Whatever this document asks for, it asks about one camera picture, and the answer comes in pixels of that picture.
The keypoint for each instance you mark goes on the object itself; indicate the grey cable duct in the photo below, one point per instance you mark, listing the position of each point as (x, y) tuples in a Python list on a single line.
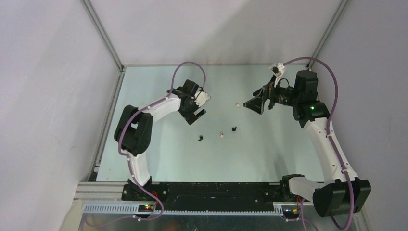
[(96, 208)]

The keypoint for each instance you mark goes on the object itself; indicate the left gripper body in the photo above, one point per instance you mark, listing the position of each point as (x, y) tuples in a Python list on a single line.
[(192, 105)]

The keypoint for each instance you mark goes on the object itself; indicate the aluminium frame profile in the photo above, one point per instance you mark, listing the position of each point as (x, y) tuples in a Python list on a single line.
[(97, 23)]

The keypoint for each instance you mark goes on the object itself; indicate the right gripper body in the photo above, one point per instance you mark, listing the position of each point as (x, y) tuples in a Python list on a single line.
[(278, 95)]

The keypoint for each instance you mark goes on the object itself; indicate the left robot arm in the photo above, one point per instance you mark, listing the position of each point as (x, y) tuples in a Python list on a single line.
[(134, 129)]

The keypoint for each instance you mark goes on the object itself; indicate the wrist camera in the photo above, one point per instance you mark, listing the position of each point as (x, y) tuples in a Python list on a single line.
[(278, 70), (201, 97)]

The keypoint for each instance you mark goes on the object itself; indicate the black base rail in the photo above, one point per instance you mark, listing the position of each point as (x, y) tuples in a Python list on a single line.
[(211, 196)]

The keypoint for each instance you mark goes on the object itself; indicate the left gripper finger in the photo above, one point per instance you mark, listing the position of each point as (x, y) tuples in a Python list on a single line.
[(200, 113), (189, 117)]

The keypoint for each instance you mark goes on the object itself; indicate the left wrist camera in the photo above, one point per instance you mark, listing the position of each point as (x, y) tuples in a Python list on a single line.
[(201, 97)]

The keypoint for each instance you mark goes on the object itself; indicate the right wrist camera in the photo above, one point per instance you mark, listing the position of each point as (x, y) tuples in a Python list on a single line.
[(278, 70)]

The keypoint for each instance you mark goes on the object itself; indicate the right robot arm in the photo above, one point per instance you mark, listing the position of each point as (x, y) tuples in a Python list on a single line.
[(342, 190)]

